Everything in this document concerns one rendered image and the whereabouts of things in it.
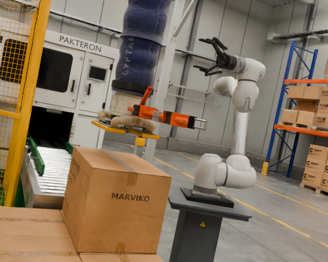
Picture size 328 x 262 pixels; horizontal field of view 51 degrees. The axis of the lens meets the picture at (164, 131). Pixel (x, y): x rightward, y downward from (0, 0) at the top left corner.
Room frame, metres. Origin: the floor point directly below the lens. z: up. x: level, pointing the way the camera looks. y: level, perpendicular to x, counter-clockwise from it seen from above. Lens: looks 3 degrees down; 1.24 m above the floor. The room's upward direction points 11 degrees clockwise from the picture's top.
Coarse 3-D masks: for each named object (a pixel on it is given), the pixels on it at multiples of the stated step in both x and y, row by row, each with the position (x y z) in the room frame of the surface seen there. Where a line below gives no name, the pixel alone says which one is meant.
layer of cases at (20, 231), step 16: (0, 208) 1.87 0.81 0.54; (16, 208) 1.92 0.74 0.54; (32, 208) 1.97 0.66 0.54; (0, 224) 1.66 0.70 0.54; (16, 224) 1.70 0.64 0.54; (32, 224) 1.74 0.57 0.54; (48, 224) 1.79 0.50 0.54; (64, 224) 1.83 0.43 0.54; (0, 240) 1.49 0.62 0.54; (16, 240) 1.52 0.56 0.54; (32, 240) 1.56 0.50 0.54; (48, 240) 1.59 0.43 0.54; (64, 240) 1.62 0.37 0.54; (0, 256) 1.35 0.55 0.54; (16, 256) 1.38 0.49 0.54; (32, 256) 1.40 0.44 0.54; (48, 256) 1.43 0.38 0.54; (64, 256) 1.46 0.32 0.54; (80, 256) 1.49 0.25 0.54; (96, 256) 1.52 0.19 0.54; (112, 256) 1.56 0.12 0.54; (128, 256) 1.59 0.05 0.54; (144, 256) 1.63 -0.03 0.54
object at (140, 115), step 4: (136, 104) 1.67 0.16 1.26; (136, 108) 1.62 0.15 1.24; (140, 108) 1.60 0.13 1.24; (144, 108) 1.61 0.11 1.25; (148, 108) 1.62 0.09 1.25; (152, 108) 1.62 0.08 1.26; (132, 112) 1.66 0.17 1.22; (136, 112) 1.61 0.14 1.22; (140, 112) 1.60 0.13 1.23; (140, 116) 1.60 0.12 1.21; (144, 116) 1.61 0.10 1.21; (148, 116) 1.62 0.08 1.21
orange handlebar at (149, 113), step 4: (128, 108) 1.78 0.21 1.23; (132, 108) 1.73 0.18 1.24; (144, 112) 1.57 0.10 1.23; (148, 112) 1.52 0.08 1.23; (152, 112) 1.49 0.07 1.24; (152, 116) 1.53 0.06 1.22; (160, 116) 1.40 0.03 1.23; (176, 120) 1.28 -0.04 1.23; (180, 120) 1.28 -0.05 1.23; (184, 120) 1.29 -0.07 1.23
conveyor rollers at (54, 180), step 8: (40, 152) 3.79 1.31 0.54; (48, 152) 3.91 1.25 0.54; (56, 152) 3.96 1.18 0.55; (64, 152) 4.08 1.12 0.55; (32, 160) 3.27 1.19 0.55; (48, 160) 3.42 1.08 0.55; (56, 160) 3.52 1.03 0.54; (64, 160) 3.64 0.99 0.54; (48, 168) 3.07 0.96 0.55; (56, 168) 3.17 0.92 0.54; (64, 168) 3.21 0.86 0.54; (40, 176) 2.77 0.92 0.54; (48, 176) 2.80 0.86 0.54; (56, 176) 2.84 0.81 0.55; (64, 176) 2.88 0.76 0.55; (40, 184) 2.52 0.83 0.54; (48, 184) 2.55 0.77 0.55; (56, 184) 2.59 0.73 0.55; (64, 184) 2.68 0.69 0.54; (48, 192) 2.37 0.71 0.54; (56, 192) 2.40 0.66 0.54; (64, 192) 2.43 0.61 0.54
